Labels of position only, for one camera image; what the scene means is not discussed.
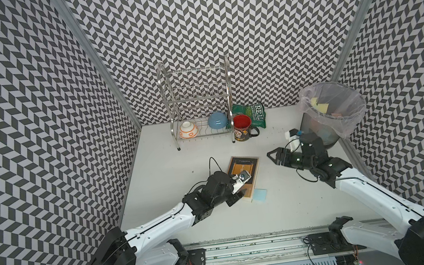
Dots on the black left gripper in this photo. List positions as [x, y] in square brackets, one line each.
[228, 199]

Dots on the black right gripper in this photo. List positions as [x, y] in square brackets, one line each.
[280, 152]

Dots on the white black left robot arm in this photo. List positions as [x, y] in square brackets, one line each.
[153, 243]

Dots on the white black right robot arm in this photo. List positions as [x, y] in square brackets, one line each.
[404, 240]

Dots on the blue sticky note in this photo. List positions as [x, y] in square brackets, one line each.
[259, 195]

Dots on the yellow sticky notes in bin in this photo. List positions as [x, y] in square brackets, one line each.
[320, 107]

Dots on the green snack bag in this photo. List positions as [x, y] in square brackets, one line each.
[256, 112]

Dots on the black red floral mug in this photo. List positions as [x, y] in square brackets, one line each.
[243, 128]

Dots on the black mesh trash bin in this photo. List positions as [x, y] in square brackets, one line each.
[327, 134]

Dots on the white orange bowl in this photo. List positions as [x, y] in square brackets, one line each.
[188, 130]

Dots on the blue bowl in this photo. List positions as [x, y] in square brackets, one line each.
[218, 120]

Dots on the clear plastic bin liner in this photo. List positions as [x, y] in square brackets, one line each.
[347, 106]

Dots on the silver metal dish rack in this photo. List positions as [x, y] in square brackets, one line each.
[194, 94]

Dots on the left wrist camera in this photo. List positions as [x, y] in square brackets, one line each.
[239, 180]

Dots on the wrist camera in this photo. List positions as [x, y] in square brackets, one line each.
[293, 139]
[239, 180]

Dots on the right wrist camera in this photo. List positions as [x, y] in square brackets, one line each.
[293, 139]

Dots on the aluminium front rail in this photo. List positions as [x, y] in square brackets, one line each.
[273, 246]

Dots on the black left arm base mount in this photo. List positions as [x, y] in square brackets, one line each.
[179, 255]

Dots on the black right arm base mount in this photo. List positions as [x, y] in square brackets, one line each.
[321, 243]

